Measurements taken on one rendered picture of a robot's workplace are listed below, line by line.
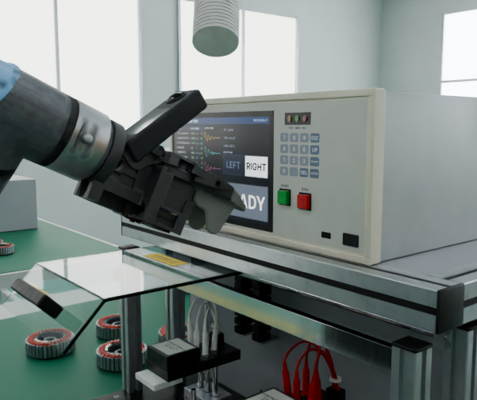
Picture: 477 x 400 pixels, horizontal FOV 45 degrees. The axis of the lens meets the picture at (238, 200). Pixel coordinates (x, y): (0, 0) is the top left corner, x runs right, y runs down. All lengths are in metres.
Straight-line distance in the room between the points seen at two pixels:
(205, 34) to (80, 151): 1.47
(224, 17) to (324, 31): 5.82
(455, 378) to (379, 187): 0.24
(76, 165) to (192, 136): 0.39
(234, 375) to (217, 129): 0.50
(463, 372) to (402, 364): 0.10
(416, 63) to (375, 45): 0.68
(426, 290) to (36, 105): 0.42
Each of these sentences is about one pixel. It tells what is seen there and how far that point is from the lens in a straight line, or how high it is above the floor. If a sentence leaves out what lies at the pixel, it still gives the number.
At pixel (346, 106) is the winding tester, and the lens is 0.70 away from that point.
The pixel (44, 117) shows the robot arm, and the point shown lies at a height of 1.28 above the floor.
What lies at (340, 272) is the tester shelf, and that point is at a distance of 0.68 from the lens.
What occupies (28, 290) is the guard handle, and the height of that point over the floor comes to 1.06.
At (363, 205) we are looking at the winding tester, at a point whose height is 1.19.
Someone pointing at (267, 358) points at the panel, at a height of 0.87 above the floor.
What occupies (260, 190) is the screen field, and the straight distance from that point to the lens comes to 0.81.
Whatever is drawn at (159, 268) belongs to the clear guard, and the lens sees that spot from 0.87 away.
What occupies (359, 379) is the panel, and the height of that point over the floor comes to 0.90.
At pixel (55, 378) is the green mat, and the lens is 1.32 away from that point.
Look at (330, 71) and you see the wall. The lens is 7.82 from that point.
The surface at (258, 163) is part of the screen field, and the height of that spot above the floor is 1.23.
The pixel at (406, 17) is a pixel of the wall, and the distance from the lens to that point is 8.47.
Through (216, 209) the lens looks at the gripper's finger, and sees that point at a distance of 0.67.
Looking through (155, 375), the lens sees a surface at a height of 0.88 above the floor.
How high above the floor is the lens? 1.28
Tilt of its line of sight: 7 degrees down
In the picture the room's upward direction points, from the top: straight up
